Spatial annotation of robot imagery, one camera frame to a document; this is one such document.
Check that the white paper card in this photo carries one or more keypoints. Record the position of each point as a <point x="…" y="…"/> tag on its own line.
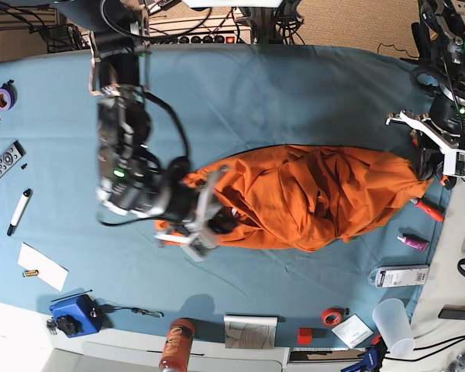
<point x="48" y="270"/>

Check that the red tape roll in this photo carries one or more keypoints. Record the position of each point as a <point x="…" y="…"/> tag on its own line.
<point x="332" y="316"/>

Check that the grey patterned notebook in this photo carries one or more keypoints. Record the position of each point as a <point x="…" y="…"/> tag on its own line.
<point x="250" y="332"/>

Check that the white square card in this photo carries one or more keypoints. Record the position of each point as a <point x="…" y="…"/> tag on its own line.
<point x="352" y="332"/>

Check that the purple glue tube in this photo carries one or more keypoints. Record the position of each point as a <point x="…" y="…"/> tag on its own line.
<point x="413" y="242"/>

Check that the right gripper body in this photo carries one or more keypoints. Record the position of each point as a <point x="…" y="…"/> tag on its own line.
<point x="205" y="206"/>

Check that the red cube block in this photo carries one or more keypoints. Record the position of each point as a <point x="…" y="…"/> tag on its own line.
<point x="304" y="336"/>

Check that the orange t-shirt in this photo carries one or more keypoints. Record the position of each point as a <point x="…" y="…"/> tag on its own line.
<point x="305" y="197"/>

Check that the white marker pen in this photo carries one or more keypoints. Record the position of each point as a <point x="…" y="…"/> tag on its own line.
<point x="19" y="210"/>

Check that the translucent plastic cup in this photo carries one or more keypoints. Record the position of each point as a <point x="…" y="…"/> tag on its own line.
<point x="392" y="323"/>

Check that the red screwdriver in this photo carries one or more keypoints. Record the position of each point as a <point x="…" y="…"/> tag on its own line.
<point x="432" y="212"/>

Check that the orange drink bottle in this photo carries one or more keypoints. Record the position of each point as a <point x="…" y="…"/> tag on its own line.
<point x="177" y="347"/>

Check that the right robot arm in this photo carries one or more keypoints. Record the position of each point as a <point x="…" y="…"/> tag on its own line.
<point x="132" y="180"/>

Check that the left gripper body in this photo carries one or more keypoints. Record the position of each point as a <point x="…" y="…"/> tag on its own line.
<point x="427" y="127"/>

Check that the black adapter box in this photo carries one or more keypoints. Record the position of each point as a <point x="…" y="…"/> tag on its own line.
<point x="452" y="312"/>

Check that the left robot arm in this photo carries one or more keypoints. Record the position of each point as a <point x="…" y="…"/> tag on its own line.
<point x="439" y="73"/>

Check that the blue table cloth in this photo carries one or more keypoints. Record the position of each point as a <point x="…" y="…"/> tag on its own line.
<point x="230" y="99"/>

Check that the purple tape roll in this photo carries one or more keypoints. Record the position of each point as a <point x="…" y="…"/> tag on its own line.
<point x="8" y="96"/>

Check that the blue clamp bottom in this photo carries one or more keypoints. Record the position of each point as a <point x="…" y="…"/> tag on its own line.
<point x="372" y="358"/>

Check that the black cable tie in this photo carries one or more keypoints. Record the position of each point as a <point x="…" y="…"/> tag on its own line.
<point x="71" y="296"/>

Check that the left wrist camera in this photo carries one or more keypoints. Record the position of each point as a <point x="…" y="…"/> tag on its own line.
<point x="454" y="163"/>

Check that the grey remote control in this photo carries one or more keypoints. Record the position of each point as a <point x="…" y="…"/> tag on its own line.
<point x="10" y="157"/>

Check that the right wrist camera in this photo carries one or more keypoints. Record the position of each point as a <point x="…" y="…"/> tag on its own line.
<point x="197" y="250"/>

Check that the packaged item in blister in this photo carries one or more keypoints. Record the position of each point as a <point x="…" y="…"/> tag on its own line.
<point x="399" y="276"/>

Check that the blue box with knob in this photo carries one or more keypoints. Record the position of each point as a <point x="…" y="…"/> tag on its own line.
<point x="76" y="316"/>

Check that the small yellow battery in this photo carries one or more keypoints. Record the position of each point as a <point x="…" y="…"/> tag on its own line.
<point x="30" y="273"/>

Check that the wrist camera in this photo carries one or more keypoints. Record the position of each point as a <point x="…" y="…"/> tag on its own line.
<point x="454" y="163"/>
<point x="197" y="250"/>

